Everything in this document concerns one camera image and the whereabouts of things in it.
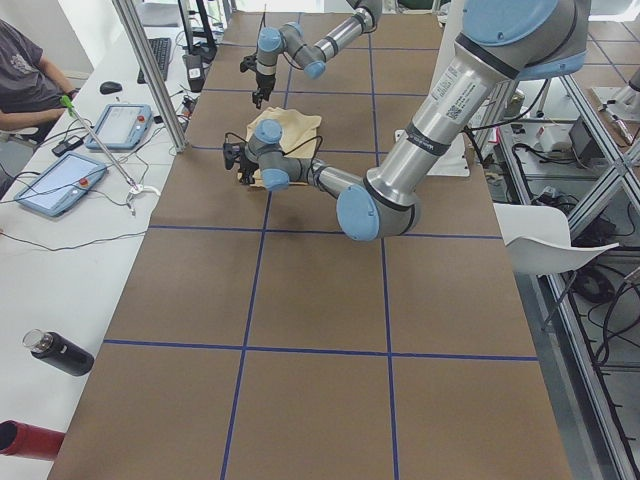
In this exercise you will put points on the red cylinder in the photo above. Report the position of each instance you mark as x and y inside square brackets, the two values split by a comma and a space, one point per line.
[29, 441]

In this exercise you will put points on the black water bottle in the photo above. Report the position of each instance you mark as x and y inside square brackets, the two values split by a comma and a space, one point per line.
[59, 352]

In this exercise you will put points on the cream long-sleeve printed shirt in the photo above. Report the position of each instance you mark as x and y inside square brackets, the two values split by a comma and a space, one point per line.
[298, 140]

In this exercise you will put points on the far blue teach pendant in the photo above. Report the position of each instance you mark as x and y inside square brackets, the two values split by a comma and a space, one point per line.
[122, 126]

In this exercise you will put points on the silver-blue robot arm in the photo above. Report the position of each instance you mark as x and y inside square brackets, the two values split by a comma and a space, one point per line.
[310, 58]
[498, 41]

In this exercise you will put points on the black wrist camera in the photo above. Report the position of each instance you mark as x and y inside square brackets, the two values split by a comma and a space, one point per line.
[249, 63]
[234, 154]

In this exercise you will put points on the blue teach pendant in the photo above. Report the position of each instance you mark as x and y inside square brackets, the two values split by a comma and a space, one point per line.
[58, 188]
[122, 126]

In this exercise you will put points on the metal rod green tip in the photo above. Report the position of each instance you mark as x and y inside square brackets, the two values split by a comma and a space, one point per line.
[136, 188]

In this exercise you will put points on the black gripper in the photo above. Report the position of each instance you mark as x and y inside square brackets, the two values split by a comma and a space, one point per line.
[246, 167]
[262, 83]

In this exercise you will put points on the near blue teach pendant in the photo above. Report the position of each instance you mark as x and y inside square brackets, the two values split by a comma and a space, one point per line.
[58, 188]

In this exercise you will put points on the aluminium frame post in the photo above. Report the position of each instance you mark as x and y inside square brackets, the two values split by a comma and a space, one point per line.
[147, 62]

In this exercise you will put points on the white plastic chair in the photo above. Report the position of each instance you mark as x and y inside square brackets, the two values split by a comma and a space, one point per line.
[538, 240]

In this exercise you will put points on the black computer mouse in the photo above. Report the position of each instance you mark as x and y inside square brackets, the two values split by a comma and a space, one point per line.
[110, 87]

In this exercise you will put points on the seated person grey shirt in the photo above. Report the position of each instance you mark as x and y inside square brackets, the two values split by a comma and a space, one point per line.
[31, 85]

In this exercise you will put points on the black keyboard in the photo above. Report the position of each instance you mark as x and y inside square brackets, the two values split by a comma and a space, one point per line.
[160, 50]

